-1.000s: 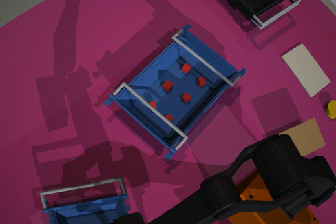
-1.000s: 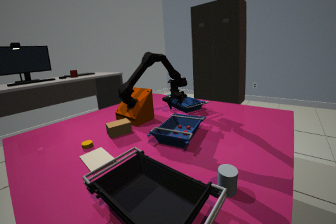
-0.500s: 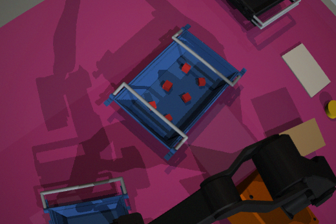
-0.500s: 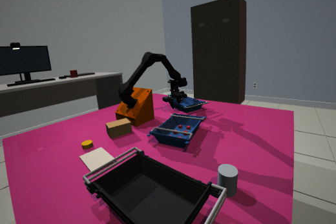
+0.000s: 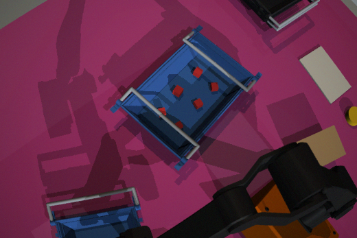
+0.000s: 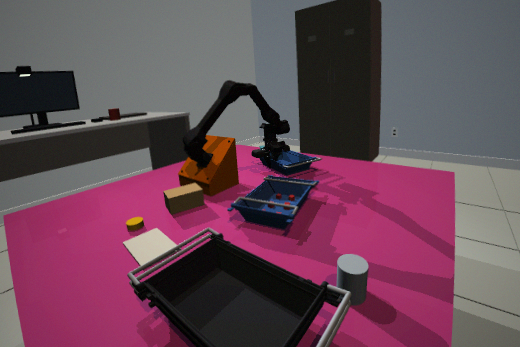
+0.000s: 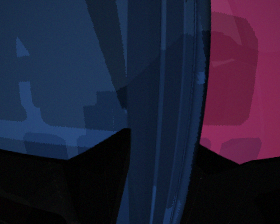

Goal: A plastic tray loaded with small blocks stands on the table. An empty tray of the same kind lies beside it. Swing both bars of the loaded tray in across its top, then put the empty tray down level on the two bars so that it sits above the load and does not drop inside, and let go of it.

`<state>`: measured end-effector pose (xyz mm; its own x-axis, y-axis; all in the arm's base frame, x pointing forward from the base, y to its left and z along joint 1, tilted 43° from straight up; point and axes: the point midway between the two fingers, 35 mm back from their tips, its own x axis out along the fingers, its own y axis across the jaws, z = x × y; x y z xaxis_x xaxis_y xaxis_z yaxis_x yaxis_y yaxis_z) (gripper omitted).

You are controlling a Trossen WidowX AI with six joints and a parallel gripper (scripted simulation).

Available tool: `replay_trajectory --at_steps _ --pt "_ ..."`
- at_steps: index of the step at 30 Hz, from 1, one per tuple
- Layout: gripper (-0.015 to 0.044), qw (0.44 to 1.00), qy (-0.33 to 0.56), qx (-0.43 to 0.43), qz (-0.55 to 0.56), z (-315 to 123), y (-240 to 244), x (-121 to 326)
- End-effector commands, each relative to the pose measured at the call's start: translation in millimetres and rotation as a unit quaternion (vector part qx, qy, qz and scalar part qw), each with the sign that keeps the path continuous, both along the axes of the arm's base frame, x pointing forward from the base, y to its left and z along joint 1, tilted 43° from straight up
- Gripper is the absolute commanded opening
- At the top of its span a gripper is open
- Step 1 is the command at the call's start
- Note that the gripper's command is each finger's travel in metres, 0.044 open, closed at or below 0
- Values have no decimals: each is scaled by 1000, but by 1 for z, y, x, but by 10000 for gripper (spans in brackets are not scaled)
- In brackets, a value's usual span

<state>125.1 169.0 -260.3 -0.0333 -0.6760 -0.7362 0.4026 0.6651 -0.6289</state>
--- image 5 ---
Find yellow short cylinder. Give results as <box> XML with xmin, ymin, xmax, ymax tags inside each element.
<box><xmin>345</xmin><ymin>106</ymin><xmax>357</xmax><ymax>126</ymax></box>

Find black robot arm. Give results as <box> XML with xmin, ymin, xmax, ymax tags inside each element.
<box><xmin>157</xmin><ymin>142</ymin><xmax>357</xmax><ymax>238</ymax></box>

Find blue plastic tray with grey wire bars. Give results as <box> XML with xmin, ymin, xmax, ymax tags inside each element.
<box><xmin>46</xmin><ymin>187</ymin><xmax>143</xmax><ymax>238</ymax></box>

